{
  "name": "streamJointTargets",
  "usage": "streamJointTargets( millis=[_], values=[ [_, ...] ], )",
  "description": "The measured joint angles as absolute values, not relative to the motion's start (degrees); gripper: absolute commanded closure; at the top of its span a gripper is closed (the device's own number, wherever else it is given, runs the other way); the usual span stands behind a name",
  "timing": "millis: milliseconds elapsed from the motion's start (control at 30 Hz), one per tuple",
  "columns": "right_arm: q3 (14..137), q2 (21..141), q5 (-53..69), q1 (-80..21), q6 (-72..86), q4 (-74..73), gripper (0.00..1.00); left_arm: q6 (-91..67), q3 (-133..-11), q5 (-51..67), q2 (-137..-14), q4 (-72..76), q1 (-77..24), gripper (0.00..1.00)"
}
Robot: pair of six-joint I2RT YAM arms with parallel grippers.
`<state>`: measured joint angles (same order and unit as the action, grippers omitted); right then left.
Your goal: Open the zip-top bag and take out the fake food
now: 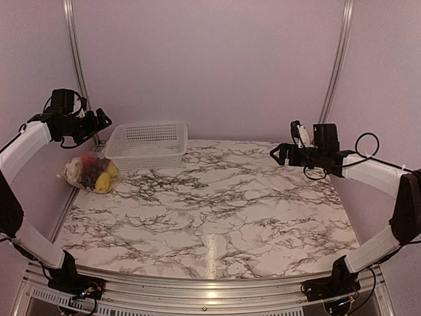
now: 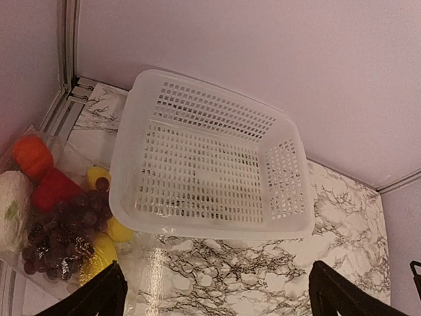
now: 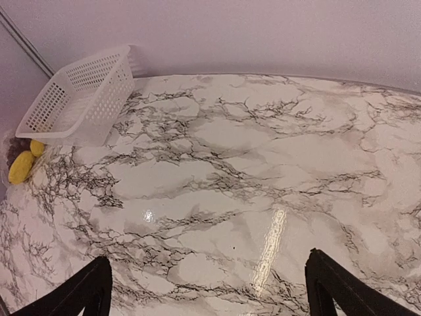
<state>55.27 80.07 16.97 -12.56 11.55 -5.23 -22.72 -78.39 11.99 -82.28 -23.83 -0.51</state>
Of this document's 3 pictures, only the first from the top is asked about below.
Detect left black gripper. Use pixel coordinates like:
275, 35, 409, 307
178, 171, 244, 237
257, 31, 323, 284
59, 107, 111, 146

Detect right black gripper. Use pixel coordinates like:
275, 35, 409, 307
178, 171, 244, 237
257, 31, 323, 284
270, 143, 326, 168

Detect clear zip top bag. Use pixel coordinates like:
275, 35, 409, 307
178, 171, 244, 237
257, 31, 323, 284
57, 152, 126, 194

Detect white fake cauliflower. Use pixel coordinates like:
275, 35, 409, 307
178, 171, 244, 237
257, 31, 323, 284
64, 157, 83, 184

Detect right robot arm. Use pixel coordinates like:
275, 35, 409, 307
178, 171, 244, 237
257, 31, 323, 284
270, 120, 420, 295

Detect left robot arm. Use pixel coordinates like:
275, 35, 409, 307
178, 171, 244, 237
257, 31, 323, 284
1, 89, 112, 293

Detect red fake pepper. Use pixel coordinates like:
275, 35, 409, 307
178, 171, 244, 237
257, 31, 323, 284
80, 153, 97, 167

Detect purple fake grapes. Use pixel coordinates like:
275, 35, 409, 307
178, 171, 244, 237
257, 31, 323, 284
80, 157, 110, 190

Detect white perforated plastic basket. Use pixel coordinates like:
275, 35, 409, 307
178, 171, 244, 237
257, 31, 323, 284
104, 121, 188, 171

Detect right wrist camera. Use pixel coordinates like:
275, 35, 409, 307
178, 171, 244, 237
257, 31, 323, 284
290, 120, 312, 148

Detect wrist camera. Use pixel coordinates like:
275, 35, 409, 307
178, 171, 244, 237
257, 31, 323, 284
290, 120, 312, 148
71, 97, 87, 118

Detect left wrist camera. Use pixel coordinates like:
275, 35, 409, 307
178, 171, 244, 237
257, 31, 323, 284
71, 97, 87, 118

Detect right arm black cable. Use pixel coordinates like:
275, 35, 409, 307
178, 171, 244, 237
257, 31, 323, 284
355, 132, 412, 172

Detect left aluminium frame post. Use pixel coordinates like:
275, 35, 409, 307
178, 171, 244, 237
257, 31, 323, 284
62, 0, 99, 145

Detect aluminium frame post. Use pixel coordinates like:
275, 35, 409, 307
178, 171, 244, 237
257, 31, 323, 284
318, 0, 355, 124
62, 0, 99, 145

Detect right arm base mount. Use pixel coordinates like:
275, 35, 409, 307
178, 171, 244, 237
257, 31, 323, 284
301, 276, 361, 302

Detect right aluminium frame post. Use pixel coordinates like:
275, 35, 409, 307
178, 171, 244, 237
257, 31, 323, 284
318, 0, 355, 124

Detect front aluminium rail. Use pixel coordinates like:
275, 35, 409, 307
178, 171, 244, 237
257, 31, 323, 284
12, 263, 395, 316

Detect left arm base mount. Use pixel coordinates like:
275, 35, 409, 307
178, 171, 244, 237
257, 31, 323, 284
48, 275, 105, 300

